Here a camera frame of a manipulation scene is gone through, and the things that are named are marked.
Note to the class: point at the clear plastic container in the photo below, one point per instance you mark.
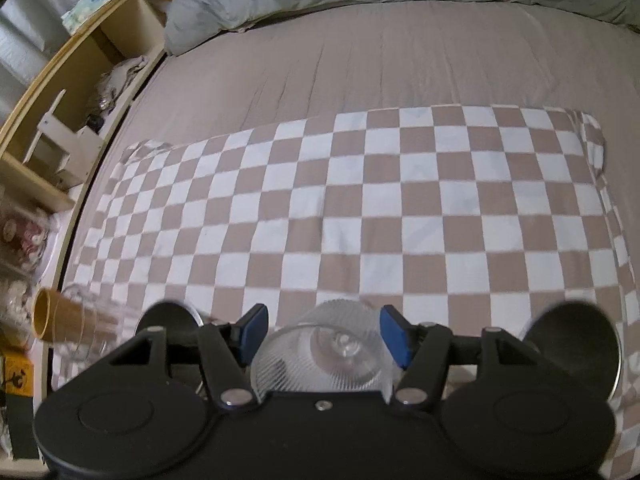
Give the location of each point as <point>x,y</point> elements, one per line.
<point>25,245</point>

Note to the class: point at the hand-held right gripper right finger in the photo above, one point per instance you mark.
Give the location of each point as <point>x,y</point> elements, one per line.
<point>396,336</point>

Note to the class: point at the crumpled white cloth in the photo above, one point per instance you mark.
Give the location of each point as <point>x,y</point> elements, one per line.
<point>122,74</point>

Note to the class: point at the wooden bedside shelf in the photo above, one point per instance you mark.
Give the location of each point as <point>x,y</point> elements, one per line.
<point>65,75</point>

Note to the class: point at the clear ribbed glass cup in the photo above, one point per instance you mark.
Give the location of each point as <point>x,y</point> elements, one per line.
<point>320,355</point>

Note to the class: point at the brown white checkered blanket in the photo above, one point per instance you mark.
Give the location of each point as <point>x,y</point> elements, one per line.
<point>380,200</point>

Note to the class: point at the brown cardboard tube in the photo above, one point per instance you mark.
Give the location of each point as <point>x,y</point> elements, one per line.
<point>60,320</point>

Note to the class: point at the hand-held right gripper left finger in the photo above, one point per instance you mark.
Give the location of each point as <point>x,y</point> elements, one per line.
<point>251,334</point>

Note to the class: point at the white wooden stand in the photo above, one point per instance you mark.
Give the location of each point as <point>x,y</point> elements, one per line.
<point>56,147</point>

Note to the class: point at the taupe bed sheet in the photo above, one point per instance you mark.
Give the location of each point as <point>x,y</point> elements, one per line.
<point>380,60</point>

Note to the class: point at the pale green tissue packet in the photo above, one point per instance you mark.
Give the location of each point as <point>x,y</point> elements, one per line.
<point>85,7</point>

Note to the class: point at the yellow warning label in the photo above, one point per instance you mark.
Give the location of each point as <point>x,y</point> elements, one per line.
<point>17,376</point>

